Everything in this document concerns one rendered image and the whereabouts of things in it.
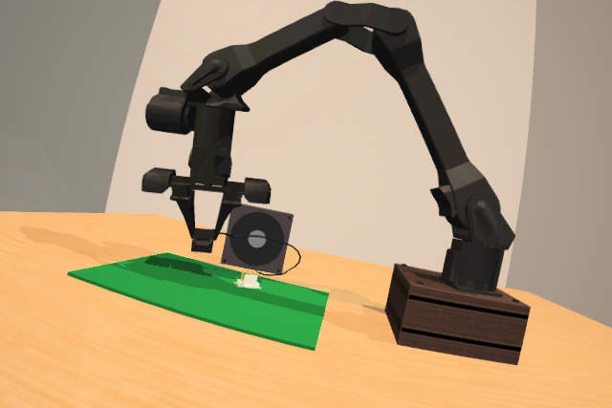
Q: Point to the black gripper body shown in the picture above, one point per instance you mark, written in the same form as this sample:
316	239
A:
210	165

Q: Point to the dark grey square cooling fan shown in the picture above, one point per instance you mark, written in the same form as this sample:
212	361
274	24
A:
267	255

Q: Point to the black cable with black plug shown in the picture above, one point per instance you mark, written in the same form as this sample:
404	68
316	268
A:
202	242

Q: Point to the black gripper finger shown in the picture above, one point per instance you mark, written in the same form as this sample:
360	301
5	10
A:
225	209
186	205

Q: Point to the green circuit board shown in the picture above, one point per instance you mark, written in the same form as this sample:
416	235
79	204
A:
222	297

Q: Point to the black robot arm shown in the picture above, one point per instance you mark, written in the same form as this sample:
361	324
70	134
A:
464	196

